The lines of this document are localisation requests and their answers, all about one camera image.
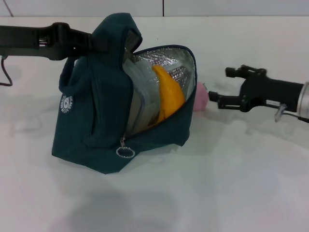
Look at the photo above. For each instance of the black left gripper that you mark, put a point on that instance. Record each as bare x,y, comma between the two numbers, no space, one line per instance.
24,41

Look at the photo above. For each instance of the clear food container blue rim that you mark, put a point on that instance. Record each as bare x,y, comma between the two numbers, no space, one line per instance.
144,96

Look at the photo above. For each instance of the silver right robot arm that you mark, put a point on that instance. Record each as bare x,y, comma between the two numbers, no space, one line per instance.
304,101

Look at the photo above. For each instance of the pink toy peach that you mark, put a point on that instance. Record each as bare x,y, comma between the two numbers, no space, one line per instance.
201,96

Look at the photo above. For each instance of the yellow toy banana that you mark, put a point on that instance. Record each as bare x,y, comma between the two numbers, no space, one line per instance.
171,94

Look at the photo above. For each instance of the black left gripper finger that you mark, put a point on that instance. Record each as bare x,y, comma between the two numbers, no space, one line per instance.
134,40

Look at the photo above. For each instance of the dark teal insulated lunch bag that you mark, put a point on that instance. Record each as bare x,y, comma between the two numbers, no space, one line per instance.
96,108

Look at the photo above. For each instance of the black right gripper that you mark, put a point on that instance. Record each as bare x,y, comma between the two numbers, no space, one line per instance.
270,93

